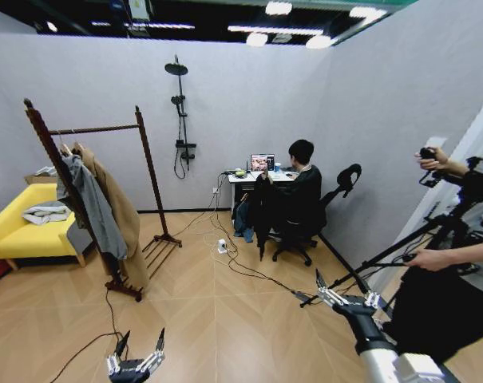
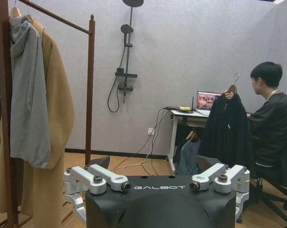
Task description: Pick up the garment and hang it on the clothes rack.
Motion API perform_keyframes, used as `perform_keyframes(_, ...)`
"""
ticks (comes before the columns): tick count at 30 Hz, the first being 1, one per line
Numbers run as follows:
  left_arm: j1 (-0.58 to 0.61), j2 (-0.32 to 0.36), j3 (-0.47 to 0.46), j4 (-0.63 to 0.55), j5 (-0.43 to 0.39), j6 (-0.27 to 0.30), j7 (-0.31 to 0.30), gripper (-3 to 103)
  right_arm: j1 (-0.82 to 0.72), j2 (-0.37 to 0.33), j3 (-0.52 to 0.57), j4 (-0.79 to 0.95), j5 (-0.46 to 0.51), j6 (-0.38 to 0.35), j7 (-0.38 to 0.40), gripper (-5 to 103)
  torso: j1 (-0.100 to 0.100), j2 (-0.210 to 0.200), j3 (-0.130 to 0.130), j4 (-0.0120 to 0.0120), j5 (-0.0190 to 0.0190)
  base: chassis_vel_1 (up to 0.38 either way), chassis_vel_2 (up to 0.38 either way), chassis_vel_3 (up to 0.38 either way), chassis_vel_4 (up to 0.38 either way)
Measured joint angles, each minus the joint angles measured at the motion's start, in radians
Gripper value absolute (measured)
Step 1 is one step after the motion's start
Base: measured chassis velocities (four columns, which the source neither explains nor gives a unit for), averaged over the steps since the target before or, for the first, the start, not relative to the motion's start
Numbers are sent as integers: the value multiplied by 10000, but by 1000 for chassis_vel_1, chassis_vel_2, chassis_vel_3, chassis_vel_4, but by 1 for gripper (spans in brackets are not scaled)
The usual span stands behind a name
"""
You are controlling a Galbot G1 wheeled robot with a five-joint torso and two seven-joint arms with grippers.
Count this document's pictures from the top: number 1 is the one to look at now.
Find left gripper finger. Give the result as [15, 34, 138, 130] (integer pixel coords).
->
[141, 327, 167, 374]
[107, 330, 131, 374]

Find standing person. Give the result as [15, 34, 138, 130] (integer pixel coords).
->
[391, 147, 483, 365]

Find black hanging garment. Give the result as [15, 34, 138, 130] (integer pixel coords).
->
[247, 170, 283, 263]

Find dark wooden clothes rack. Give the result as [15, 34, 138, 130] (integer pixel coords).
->
[23, 98, 183, 303]

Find open laptop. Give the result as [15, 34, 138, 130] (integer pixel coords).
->
[250, 152, 276, 174]

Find yellow sofa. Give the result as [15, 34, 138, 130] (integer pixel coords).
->
[0, 182, 93, 272]

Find seated person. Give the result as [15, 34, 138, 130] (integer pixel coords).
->
[270, 138, 328, 241]

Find black shower set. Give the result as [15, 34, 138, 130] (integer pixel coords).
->
[164, 54, 198, 180]

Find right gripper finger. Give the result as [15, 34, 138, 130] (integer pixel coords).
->
[315, 267, 348, 307]
[359, 278, 383, 311]

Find black floor cable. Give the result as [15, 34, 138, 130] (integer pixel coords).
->
[48, 287, 125, 383]

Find tan long coat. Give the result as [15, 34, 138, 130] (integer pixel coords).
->
[71, 142, 151, 294]

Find blue garment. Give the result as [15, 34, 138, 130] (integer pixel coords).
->
[232, 198, 256, 243]

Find black tripod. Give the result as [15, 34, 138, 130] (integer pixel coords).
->
[299, 214, 480, 309]

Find white desk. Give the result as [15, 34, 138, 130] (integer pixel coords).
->
[228, 168, 302, 213]

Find black camera rig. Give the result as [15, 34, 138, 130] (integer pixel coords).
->
[418, 146, 483, 193]

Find grey garment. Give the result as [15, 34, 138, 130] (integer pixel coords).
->
[56, 154, 129, 261]

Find black office chair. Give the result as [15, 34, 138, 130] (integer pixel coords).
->
[270, 163, 363, 268]

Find cables to power strip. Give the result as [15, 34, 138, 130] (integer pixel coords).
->
[172, 171, 319, 301]

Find long ceiling light strip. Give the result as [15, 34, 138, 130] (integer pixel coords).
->
[226, 24, 327, 34]

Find pile of pale clothes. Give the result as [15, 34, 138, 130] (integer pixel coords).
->
[22, 200, 77, 227]

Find cardboard box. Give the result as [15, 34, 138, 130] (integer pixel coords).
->
[24, 164, 59, 187]

